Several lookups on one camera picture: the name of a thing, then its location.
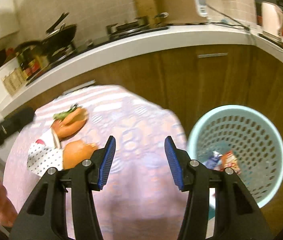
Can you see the black wok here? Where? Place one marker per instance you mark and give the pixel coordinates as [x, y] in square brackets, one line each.
[56, 36]

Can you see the red orange snack packet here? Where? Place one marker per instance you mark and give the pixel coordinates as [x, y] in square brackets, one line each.
[230, 161]

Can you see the white polka dot box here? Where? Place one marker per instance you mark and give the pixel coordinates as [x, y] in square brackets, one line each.
[44, 158]

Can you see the brown rice cooker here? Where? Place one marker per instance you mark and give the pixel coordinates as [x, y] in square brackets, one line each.
[179, 2]

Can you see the beige woven holder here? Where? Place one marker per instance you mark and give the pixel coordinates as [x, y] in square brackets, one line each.
[14, 81]

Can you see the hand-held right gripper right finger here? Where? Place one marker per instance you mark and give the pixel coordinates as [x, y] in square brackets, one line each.
[174, 163]

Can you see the blue white milk carton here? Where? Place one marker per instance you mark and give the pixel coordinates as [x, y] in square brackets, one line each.
[212, 160]

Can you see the white red wrapper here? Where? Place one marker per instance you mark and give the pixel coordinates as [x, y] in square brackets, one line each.
[47, 140]

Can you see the pink patterned cloth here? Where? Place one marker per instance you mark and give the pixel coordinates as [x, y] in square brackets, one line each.
[136, 120]

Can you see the dark sauce bottles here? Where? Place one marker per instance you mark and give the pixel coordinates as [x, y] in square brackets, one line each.
[32, 63]

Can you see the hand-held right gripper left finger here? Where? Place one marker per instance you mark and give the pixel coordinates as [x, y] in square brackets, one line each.
[106, 163]

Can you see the light blue perforated plastic basket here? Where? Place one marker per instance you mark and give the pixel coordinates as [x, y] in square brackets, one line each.
[256, 135]

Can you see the white electric kettle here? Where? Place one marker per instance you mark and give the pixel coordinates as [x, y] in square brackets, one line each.
[272, 20]

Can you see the black smartphone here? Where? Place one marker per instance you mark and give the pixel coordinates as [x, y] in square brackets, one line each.
[276, 42]

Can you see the person's left hand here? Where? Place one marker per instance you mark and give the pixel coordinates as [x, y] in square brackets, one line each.
[4, 205]

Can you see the black gas stove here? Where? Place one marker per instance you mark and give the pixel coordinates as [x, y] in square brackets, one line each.
[121, 31]

